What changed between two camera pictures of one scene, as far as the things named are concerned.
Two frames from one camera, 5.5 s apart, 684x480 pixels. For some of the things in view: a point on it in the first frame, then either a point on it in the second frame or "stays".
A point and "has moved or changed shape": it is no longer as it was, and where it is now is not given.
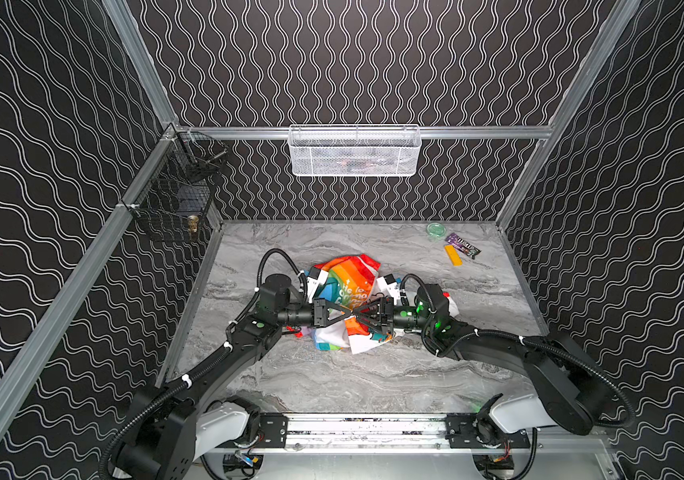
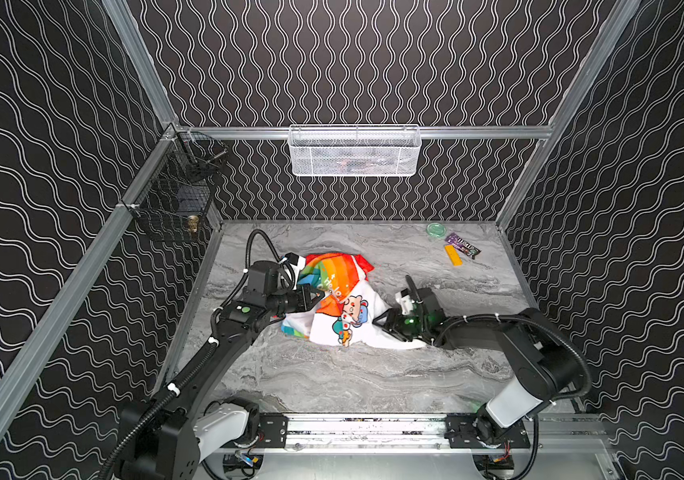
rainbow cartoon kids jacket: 347,282 has moved or changed shape
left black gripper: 318,312 -> 304,300
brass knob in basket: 192,223 stays
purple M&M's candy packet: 463,245 stays
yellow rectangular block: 453,256 stays
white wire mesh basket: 354,150 stays
